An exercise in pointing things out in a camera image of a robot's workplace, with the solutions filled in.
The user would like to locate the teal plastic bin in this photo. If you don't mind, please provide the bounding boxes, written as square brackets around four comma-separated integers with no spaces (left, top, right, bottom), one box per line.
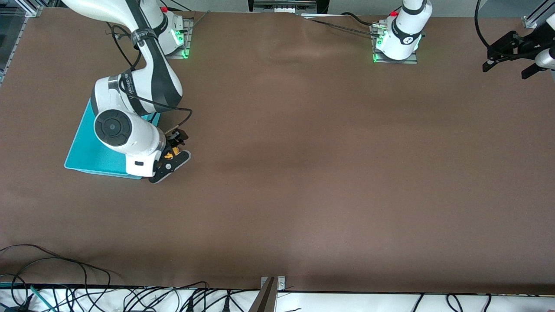
[64,97,162,180]

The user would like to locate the thin grey rod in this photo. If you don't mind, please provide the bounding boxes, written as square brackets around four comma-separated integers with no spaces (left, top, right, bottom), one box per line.
[184,10,211,34]

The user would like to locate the grey power strip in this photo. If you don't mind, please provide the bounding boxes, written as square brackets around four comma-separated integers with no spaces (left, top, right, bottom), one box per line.
[251,0,319,13]

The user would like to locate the small metal mounting plate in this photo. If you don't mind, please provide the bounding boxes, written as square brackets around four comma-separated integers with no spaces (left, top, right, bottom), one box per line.
[260,276,286,292]

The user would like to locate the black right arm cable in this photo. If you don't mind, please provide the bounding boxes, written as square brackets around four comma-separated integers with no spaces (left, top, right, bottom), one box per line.
[106,24,193,140]

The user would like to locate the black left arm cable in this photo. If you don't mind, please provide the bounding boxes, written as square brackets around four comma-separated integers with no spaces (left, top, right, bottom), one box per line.
[474,0,499,58]

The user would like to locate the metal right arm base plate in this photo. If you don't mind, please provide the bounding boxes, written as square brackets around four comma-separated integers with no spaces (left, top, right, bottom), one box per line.
[165,17,192,60]

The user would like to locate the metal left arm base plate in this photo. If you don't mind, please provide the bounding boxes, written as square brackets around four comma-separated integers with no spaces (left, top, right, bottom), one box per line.
[372,24,418,65]

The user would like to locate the black cable to arm base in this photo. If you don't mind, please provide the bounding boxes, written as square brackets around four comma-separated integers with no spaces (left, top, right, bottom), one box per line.
[309,12,383,39]

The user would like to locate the long looping black cable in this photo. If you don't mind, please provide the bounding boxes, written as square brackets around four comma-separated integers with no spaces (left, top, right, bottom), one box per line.
[0,244,112,300]

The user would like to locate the grey camera pole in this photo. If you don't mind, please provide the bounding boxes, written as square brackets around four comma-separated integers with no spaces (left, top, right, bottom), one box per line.
[249,277,278,312]

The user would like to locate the teal green cable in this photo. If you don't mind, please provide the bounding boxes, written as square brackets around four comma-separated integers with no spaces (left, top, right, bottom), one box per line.
[29,285,58,312]

